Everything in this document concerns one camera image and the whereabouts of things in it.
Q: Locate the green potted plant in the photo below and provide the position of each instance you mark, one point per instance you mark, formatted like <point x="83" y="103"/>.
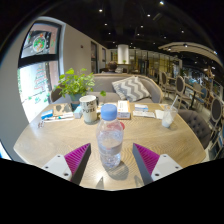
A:
<point x="76" y="83"/>

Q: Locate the white pen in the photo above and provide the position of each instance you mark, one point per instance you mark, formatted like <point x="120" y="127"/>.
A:
<point x="58" y="117"/>

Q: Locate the person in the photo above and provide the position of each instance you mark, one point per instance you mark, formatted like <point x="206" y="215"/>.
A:
<point x="111" y="66"/>

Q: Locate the white printed mug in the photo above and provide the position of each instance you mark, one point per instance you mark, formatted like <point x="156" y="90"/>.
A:
<point x="88" y="110"/>

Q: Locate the white round pillar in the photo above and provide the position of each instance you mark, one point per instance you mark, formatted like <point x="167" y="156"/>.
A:
<point x="123" y="53"/>

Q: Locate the small blue box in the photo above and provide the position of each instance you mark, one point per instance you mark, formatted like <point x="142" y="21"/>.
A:
<point x="46" y="114"/>

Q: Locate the group of ceiling lights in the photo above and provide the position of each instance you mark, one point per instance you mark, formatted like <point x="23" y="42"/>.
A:
<point x="148" y="15"/>

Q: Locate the yellow square card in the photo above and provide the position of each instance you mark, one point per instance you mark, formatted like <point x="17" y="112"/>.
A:
<point x="163" y="106"/>

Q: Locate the white orange-edged box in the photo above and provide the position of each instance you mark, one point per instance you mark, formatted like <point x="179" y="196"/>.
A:
<point x="124" y="109"/>

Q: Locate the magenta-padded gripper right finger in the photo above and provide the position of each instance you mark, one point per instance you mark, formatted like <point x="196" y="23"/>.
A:
<point x="163" y="166"/>

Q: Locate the clear plastic cup with straw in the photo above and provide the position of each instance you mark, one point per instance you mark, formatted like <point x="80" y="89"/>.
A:
<point x="168" y="118"/>

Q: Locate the grey curved sofa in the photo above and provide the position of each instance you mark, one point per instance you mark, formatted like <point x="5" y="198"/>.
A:
<point x="106" y="83"/>

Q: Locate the window with colourful decals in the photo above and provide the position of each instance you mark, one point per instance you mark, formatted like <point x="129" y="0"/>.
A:
<point x="36" y="86"/>

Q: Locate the white paper napkin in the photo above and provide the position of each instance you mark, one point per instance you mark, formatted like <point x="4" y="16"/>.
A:
<point x="159" y="114"/>

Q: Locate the dark grey tufted armchair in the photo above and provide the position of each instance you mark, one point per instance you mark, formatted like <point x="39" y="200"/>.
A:
<point x="196" y="123"/>

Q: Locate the grey chevron pillow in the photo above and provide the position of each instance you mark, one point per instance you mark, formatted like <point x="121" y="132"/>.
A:
<point x="131" y="88"/>

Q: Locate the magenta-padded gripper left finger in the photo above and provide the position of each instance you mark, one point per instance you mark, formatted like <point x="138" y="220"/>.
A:
<point x="59" y="165"/>

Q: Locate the brown notebook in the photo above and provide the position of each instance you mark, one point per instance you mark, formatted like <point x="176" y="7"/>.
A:
<point x="62" y="109"/>

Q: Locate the group of dining chairs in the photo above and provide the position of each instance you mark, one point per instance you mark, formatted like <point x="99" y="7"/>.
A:
<point x="180" y="85"/>

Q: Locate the white printed leaflet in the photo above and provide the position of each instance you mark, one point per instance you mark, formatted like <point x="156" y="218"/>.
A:
<point x="144" y="114"/>

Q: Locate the small white blue packet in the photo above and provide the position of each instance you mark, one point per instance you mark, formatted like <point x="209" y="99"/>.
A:
<point x="141" y="107"/>

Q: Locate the light blue tissue packet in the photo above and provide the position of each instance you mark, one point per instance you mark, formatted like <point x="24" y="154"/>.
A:
<point x="78" y="112"/>

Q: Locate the clear water bottle blue cap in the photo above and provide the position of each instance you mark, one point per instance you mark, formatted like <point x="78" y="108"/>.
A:
<point x="110" y="140"/>

